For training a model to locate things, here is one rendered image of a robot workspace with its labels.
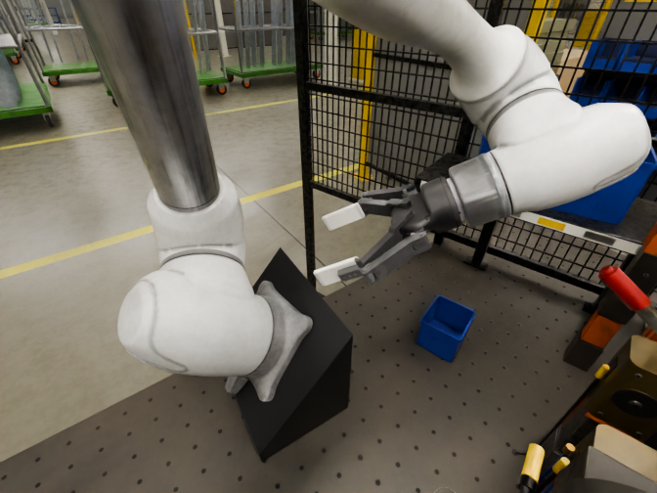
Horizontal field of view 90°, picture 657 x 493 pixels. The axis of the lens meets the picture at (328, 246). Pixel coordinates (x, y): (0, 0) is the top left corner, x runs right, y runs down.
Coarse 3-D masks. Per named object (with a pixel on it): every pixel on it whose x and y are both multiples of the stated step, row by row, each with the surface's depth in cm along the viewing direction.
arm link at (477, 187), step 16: (480, 160) 42; (464, 176) 42; (480, 176) 41; (496, 176) 40; (464, 192) 41; (480, 192) 41; (496, 192) 40; (464, 208) 42; (480, 208) 42; (496, 208) 41; (480, 224) 44
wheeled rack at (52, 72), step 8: (16, 0) 625; (64, 24) 676; (72, 24) 682; (80, 24) 688; (24, 32) 589; (32, 40) 662; (32, 48) 604; (40, 56) 679; (40, 64) 620; (64, 64) 700; (72, 64) 700; (80, 64) 700; (88, 64) 700; (48, 72) 630; (56, 72) 636; (64, 72) 642; (72, 72) 649; (80, 72) 656; (48, 80) 642; (56, 80) 646
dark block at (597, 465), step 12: (588, 456) 25; (600, 456) 25; (564, 468) 28; (576, 468) 26; (588, 468) 24; (600, 468) 24; (612, 468) 24; (624, 468) 24; (564, 480) 27; (612, 480) 24; (624, 480) 24; (636, 480) 24; (648, 480) 24; (648, 492) 23
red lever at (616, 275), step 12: (600, 276) 39; (612, 276) 37; (624, 276) 37; (612, 288) 38; (624, 288) 37; (636, 288) 37; (624, 300) 38; (636, 300) 37; (648, 300) 37; (636, 312) 38; (648, 312) 37; (648, 324) 38
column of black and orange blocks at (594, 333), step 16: (656, 224) 58; (656, 240) 57; (640, 256) 60; (656, 256) 58; (624, 272) 65; (640, 272) 61; (656, 272) 59; (640, 288) 62; (608, 304) 67; (624, 304) 65; (592, 320) 71; (608, 320) 68; (624, 320) 66; (576, 336) 77; (592, 336) 72; (608, 336) 70; (576, 352) 76; (592, 352) 73
